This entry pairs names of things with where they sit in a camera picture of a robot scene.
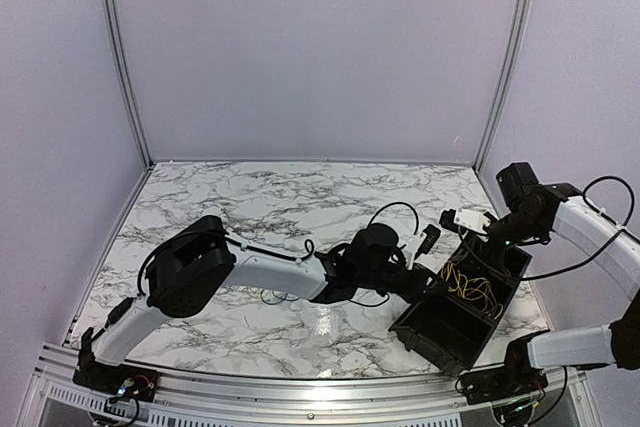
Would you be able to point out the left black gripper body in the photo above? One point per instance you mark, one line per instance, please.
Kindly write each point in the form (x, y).
(409, 292)

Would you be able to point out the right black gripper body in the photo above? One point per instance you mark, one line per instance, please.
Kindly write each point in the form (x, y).
(517, 229)

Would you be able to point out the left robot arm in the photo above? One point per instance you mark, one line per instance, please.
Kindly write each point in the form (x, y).
(181, 276)

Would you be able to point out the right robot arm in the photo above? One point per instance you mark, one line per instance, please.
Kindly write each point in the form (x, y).
(539, 211)

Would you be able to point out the black three-compartment bin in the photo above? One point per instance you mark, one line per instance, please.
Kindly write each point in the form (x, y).
(451, 326)

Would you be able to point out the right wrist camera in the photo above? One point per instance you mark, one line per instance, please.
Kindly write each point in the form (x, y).
(466, 219)

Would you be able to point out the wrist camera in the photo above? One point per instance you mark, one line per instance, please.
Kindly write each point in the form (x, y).
(421, 243)
(466, 219)

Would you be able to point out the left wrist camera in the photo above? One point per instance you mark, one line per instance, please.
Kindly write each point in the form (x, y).
(421, 243)

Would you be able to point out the right aluminium frame post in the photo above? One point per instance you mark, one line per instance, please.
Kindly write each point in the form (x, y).
(514, 43)

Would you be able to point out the aluminium frame post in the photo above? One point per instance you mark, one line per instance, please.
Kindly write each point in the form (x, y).
(514, 43)
(126, 84)

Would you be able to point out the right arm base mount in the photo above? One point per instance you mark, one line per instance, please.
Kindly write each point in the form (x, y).
(515, 376)

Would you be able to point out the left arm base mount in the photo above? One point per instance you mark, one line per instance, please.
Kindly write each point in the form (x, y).
(108, 379)

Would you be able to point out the aluminium front rail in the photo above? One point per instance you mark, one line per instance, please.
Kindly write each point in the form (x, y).
(191, 398)

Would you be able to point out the left aluminium frame post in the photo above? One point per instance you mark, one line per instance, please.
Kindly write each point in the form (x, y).
(126, 84)

